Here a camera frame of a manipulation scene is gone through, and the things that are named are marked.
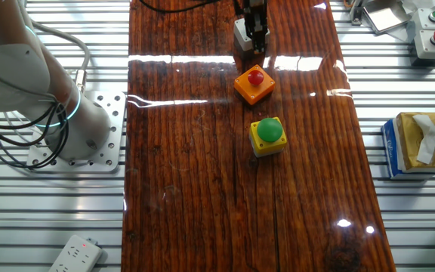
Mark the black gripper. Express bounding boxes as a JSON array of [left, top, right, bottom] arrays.
[[242, 0, 271, 55]]

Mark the orange box red button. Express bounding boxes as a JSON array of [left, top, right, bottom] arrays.
[[233, 63, 276, 106]]

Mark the yellow box green button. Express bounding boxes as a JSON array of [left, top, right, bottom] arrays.
[[249, 116, 288, 159]]

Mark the silver metal tray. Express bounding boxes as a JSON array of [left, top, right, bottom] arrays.
[[360, 0, 415, 34]]

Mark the grey control box red button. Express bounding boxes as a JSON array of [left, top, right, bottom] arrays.
[[413, 28, 435, 60]]

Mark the grey control box green button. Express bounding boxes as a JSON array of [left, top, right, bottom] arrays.
[[418, 7, 435, 31]]

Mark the blue white tissue pack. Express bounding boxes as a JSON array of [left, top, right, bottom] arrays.
[[381, 119, 435, 181]]

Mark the gold tissue box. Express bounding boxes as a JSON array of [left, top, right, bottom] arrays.
[[395, 112, 435, 171]]

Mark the white power strip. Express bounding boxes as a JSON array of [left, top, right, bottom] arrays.
[[48, 234, 103, 272]]

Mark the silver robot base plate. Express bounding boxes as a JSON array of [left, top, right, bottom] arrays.
[[26, 90, 127, 174]]

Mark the thick grey base cable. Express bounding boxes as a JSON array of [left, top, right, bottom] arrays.
[[28, 20, 91, 94]]

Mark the black base cable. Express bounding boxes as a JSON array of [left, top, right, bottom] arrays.
[[0, 101, 71, 170]]

